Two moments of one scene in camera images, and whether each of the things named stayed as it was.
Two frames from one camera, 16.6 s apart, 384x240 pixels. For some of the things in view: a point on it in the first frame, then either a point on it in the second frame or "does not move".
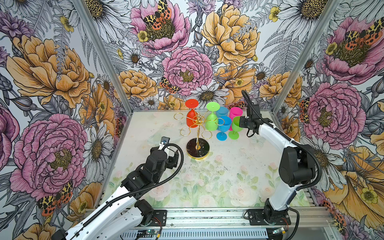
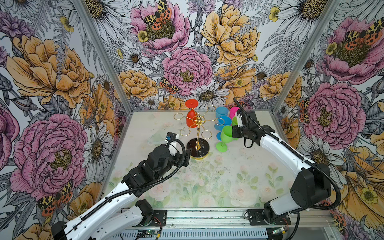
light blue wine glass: (223, 111) does not move
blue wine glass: (224, 123) does not move
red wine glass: (192, 116) does not move
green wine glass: (211, 119) to (226, 137)
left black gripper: (172, 161) to (187, 154)
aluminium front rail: (222, 219) does not move
